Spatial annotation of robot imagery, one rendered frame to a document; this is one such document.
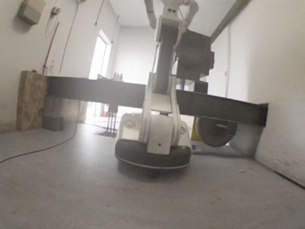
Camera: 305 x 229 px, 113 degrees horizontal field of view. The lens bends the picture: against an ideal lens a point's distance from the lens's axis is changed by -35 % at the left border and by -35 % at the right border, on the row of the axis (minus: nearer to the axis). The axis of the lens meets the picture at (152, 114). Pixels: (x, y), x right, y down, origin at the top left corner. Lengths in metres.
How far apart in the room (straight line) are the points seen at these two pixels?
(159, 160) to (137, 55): 3.97
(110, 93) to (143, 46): 3.22
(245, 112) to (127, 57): 3.68
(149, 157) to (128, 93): 0.89
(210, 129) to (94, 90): 1.58
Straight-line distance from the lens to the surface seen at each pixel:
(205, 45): 2.17
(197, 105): 1.65
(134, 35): 4.92
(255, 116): 1.98
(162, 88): 1.15
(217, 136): 2.24
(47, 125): 2.05
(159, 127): 0.89
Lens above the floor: 0.44
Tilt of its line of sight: 3 degrees down
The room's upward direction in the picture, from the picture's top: 8 degrees clockwise
